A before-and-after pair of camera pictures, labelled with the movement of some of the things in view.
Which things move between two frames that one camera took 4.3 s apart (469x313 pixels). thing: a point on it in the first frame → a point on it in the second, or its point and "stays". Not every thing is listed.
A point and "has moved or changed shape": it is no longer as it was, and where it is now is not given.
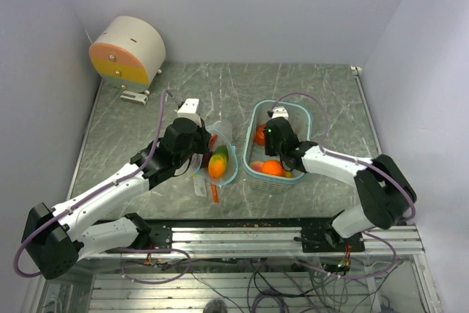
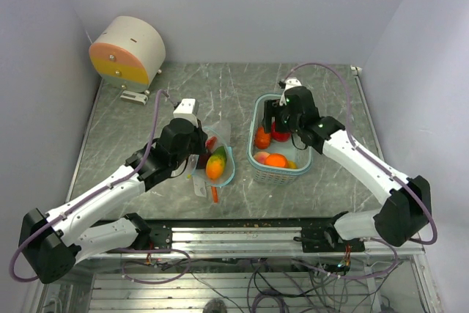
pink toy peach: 256,166 → 261,157
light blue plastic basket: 266,174 has moved or changed shape
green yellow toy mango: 218,162 stays
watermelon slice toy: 212,141 stays
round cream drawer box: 129,53 stays
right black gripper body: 272,149 → 291,122
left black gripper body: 198,145 stays
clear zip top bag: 219,166 stays
